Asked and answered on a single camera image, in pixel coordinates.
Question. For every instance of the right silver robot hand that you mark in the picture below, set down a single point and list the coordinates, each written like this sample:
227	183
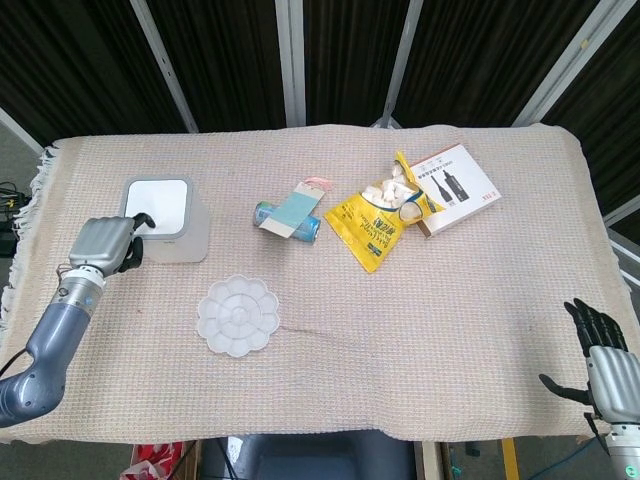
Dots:
615	385

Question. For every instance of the dark backdrop curtain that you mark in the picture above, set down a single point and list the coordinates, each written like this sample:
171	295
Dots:
225	60

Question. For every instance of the white square container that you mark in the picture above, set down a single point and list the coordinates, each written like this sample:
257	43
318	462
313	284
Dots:
192	235

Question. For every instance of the white flat product box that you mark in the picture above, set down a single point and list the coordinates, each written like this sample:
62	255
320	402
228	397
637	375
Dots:
465	175

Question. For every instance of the yellow bar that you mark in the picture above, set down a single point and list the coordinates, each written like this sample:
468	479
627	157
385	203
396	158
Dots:
510	460

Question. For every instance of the grey metal frame post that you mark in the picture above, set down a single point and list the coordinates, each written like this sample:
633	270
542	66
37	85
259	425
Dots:
570	60
165	65
292	60
402	60

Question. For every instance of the red patterned bag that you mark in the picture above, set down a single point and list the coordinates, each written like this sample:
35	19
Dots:
155	460

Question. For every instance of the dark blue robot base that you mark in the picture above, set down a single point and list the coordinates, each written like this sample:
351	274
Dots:
310	457

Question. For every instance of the blue card with pink tassel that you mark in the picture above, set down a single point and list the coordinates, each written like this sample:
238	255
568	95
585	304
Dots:
295	210

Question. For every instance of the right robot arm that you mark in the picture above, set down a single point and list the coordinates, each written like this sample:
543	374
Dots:
625	450

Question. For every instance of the white flower paint palette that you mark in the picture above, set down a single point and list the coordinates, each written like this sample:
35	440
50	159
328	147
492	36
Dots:
237	315

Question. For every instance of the yellow marshmallow bag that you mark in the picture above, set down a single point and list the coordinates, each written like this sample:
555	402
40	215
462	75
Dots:
365	225

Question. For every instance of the beige woven tablecloth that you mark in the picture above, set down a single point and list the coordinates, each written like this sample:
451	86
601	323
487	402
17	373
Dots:
380	340

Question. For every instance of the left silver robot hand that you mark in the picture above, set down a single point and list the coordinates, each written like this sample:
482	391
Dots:
100	245

